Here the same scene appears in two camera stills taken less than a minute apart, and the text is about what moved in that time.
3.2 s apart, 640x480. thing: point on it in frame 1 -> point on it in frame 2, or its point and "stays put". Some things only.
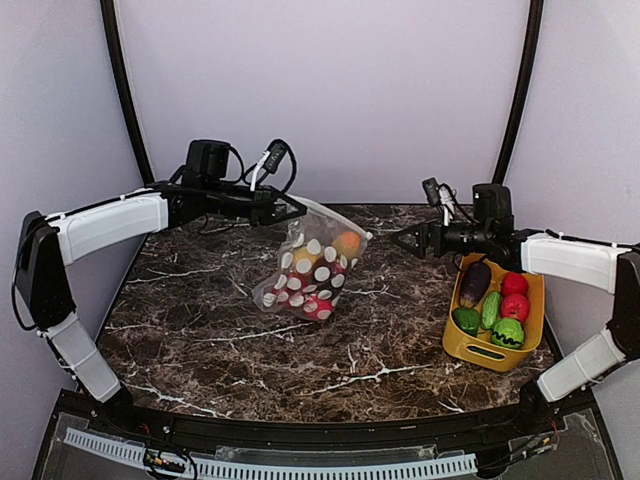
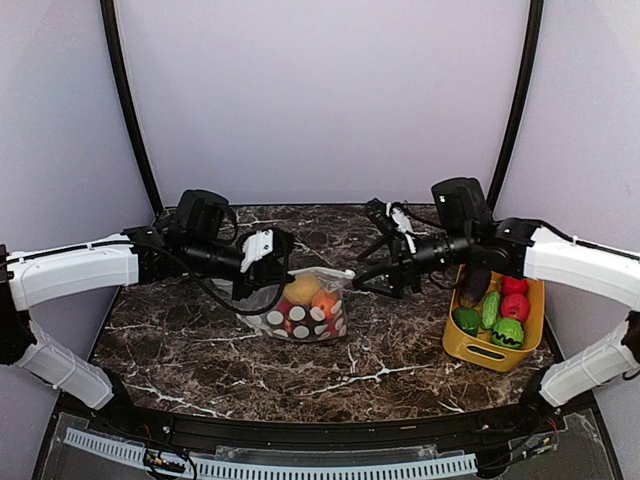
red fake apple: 322,304 -> 299,320
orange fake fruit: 348,244 -> 324,300
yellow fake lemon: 304,253 -> 302,289
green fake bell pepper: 467,319 stays put
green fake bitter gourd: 490,310 stays put
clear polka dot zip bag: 317,255 -> 312,306
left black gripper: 264,204 -> 267,271
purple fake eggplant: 475,282 stays put
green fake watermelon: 508,333 stays put
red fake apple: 513,283 stays put
